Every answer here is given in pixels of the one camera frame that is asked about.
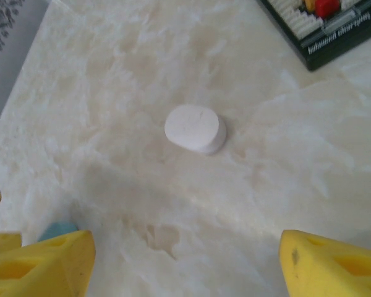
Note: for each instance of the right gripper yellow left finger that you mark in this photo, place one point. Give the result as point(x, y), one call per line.
point(34, 272)

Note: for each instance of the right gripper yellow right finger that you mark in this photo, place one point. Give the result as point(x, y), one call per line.
point(327, 272)

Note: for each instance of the blue earbud case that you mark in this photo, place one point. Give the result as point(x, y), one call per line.
point(57, 230)

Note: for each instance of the white oval earbud case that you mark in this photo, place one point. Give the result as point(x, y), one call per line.
point(191, 127)

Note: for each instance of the black balance charging board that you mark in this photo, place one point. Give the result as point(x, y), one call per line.
point(327, 37)

